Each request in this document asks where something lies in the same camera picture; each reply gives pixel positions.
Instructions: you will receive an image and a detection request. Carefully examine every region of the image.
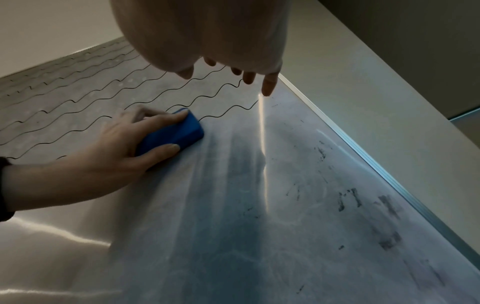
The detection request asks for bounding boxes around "white whiteboard with wavy lines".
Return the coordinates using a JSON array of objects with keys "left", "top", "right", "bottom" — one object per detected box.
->
[{"left": 0, "top": 37, "right": 480, "bottom": 304}]

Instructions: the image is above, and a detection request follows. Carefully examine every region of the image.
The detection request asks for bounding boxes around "person's right hand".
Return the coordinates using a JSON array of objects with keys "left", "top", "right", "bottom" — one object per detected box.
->
[{"left": 108, "top": 0, "right": 294, "bottom": 97}]

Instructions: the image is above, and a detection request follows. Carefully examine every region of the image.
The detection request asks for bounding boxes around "person's left hand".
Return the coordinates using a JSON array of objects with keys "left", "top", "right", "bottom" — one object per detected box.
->
[{"left": 7, "top": 104, "right": 189, "bottom": 212}]

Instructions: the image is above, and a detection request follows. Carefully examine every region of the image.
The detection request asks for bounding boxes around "blue whiteboard eraser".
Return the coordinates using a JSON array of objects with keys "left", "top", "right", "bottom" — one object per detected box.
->
[{"left": 133, "top": 107, "right": 206, "bottom": 172}]

